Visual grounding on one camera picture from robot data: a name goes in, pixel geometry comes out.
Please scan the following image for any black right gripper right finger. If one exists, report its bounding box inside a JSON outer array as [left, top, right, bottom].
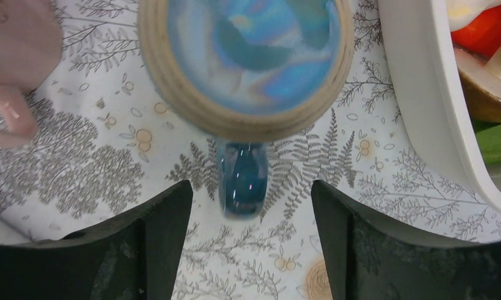
[[311, 180, 501, 299]]

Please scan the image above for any wooden toy mushroom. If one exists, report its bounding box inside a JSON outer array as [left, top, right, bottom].
[[453, 46, 501, 123]]

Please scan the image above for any floral tablecloth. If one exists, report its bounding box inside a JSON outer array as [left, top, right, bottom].
[[0, 1, 501, 299]]

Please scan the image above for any green toy cucumber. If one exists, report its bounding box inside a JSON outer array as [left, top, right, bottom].
[[475, 124, 501, 165]]

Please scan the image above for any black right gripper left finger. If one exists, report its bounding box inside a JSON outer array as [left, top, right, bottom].
[[0, 180, 193, 299]]

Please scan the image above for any light pink mug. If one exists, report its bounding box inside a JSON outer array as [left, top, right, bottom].
[[0, 0, 63, 148]]

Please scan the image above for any white plastic basin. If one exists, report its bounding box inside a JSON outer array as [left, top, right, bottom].
[[378, 1, 501, 212]]

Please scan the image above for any orange toy carrot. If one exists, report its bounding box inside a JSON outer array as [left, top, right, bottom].
[[451, 5, 501, 58]]

